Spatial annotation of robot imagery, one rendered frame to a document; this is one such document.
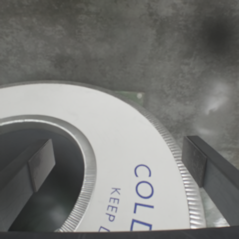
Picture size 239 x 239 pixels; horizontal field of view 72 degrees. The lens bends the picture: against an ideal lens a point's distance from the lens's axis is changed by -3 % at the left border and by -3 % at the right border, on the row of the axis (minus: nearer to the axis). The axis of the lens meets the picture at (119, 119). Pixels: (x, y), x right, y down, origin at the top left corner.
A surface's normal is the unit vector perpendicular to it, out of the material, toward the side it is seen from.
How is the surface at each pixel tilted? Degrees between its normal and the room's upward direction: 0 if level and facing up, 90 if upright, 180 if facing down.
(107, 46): 0
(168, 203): 90
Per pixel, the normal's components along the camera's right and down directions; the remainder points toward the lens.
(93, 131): 0.04, -0.76
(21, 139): 0.30, 0.63
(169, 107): -0.03, 0.65
